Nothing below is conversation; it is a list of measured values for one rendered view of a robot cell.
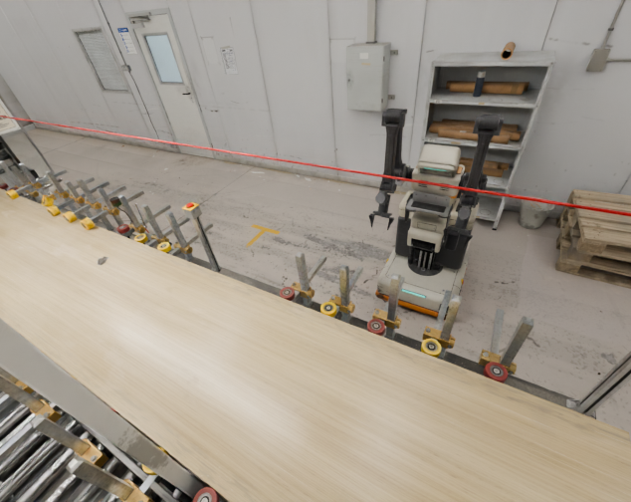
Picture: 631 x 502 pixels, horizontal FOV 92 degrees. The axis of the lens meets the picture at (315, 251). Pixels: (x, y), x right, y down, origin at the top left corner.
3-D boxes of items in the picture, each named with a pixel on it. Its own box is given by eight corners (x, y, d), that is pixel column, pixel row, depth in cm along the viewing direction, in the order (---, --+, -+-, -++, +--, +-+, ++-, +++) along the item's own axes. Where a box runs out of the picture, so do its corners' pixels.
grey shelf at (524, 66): (421, 195, 392) (442, 52, 292) (500, 208, 354) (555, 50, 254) (411, 213, 364) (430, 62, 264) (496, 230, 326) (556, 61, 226)
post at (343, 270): (344, 323, 178) (341, 263, 148) (350, 326, 177) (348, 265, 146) (342, 328, 176) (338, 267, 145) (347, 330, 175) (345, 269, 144)
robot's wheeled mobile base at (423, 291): (398, 252, 309) (400, 232, 293) (466, 270, 282) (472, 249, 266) (373, 299, 266) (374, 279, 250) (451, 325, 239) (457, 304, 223)
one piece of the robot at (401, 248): (401, 247, 294) (410, 165, 240) (462, 263, 270) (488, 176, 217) (389, 270, 272) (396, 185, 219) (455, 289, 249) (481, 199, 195)
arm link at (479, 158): (505, 117, 134) (477, 115, 138) (504, 121, 130) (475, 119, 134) (479, 203, 160) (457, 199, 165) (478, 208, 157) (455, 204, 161)
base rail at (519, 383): (28, 198, 349) (21, 190, 343) (585, 413, 132) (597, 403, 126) (20, 201, 344) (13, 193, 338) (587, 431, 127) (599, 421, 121)
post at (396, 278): (387, 335, 165) (393, 271, 134) (393, 338, 164) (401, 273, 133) (384, 340, 163) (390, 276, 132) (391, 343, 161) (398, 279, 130)
